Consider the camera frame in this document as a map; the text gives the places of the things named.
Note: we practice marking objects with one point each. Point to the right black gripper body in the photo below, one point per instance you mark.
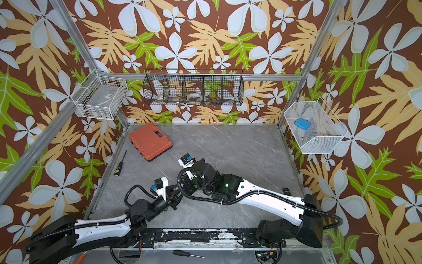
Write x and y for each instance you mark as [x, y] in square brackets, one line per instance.
[192, 186]

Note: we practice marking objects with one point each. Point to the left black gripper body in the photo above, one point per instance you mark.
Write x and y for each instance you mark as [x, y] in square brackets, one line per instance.
[170, 201]

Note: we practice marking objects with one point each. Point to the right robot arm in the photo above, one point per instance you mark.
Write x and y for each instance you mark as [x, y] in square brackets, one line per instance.
[300, 218]

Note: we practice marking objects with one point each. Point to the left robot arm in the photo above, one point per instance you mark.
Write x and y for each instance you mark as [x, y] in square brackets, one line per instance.
[68, 236]

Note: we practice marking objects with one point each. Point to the red plastic tool case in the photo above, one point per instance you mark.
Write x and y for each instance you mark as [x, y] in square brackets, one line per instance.
[150, 141]

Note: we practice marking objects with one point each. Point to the black screwdriver front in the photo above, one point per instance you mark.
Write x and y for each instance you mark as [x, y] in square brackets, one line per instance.
[186, 254]

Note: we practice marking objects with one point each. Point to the black yellow screwdriver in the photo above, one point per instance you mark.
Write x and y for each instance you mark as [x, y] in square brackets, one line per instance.
[120, 166]

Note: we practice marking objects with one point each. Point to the black screwdriver right side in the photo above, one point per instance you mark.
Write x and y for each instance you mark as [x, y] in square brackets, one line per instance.
[286, 191]

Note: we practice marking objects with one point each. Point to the blue object in basket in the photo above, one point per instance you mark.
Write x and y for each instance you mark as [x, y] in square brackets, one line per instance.
[302, 123]

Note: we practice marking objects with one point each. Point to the white mesh basket right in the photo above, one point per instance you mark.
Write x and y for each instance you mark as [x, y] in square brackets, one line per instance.
[326, 130]

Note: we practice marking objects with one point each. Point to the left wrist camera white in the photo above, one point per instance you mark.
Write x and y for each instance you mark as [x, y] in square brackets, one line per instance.
[159, 187]

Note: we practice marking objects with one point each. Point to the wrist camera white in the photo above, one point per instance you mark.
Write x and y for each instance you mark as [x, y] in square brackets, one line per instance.
[159, 187]
[186, 161]

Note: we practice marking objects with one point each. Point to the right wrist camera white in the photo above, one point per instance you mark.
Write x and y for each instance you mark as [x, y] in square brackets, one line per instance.
[186, 161]

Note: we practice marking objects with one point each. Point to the black wire basket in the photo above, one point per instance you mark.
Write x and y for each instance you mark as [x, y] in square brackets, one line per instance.
[193, 86]

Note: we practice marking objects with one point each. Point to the orange handled tool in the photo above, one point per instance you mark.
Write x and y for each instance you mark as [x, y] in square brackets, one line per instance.
[80, 259]

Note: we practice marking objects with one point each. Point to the white wire basket left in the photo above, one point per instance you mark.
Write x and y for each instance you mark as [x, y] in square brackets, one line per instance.
[100, 96]

